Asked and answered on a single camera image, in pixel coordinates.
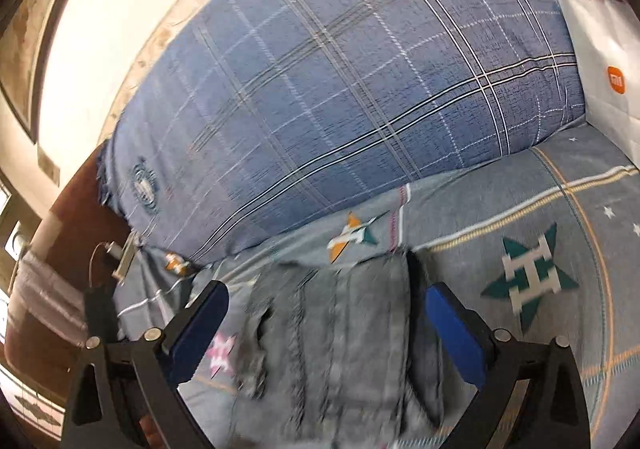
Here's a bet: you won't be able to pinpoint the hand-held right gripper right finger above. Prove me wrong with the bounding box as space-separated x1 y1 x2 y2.
425 282 589 449

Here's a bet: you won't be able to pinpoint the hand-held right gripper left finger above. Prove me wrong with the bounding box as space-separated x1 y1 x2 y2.
61 280 231 449

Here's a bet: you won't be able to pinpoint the grey denim pants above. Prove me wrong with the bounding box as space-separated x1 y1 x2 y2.
232 249 447 449

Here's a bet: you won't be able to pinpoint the beige power bank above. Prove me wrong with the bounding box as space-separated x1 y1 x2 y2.
112 233 139 286

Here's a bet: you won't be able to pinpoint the black flat device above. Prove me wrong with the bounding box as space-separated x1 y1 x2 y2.
82 283 122 346

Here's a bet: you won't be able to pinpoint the grey star-print bed sheet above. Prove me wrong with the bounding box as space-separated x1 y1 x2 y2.
112 126 640 449

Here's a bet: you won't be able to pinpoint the brown wooden headboard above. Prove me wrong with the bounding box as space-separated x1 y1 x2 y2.
2 144 137 402

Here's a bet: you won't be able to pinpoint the blue plaid pillow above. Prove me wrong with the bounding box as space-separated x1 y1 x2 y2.
96 0 587 266

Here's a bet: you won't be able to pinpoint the white paper bag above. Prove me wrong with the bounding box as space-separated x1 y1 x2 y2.
556 0 640 150

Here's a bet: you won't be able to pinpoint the white charging cable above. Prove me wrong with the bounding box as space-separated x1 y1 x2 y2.
86 241 122 291

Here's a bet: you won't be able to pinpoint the white wall socket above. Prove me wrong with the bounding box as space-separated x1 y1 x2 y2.
2 219 32 261

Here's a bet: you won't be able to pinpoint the wooden wall frame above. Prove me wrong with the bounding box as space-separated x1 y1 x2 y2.
0 4 57 146

